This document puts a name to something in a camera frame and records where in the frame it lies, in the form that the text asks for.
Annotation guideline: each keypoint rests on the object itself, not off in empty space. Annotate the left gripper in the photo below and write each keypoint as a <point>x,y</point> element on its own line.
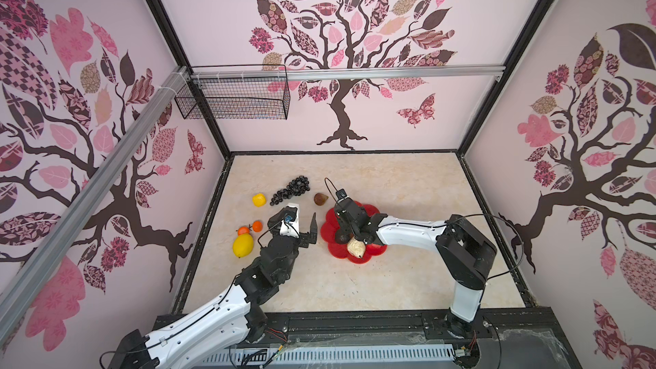
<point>310,237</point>

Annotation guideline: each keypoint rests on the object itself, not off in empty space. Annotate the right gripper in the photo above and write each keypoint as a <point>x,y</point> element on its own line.
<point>351,228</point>

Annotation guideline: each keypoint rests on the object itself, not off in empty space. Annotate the cream white pear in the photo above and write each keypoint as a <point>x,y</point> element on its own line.
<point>356,248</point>

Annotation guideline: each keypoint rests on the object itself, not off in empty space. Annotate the red flower-shaped bowl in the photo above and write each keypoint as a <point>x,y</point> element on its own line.
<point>329,232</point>

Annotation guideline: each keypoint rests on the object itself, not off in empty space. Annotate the small yellow fruit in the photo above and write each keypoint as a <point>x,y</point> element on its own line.
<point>259,200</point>

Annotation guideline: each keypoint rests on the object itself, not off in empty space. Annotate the yellow lemon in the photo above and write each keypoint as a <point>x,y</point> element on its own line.
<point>243,245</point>

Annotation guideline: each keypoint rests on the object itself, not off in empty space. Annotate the dark avocado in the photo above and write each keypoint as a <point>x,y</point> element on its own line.
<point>342,237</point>

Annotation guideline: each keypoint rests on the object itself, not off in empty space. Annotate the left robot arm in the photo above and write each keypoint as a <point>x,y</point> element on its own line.
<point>232,317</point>

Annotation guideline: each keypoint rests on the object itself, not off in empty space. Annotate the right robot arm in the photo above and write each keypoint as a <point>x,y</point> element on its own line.
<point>466,252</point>

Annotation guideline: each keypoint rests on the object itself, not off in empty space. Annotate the brown green fig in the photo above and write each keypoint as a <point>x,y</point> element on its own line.
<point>320,199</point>

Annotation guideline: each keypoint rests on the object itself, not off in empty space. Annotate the dark grape bunch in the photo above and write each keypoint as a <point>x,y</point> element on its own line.
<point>297,187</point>

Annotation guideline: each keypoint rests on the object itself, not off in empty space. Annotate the black wire basket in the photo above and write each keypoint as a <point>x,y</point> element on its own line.
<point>236,92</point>

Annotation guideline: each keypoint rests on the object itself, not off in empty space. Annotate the white cable duct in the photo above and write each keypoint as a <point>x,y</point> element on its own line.
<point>327,356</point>

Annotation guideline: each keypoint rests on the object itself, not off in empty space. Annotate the aluminium rail back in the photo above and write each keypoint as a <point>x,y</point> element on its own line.
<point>348,73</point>

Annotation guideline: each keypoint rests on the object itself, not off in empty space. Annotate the aluminium rail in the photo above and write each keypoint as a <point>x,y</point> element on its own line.
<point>348,73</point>
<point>31,278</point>

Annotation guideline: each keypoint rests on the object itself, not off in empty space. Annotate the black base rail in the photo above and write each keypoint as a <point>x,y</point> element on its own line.
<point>503,338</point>

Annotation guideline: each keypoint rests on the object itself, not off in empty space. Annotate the aluminium rail left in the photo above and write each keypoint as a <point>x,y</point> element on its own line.
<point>31,278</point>

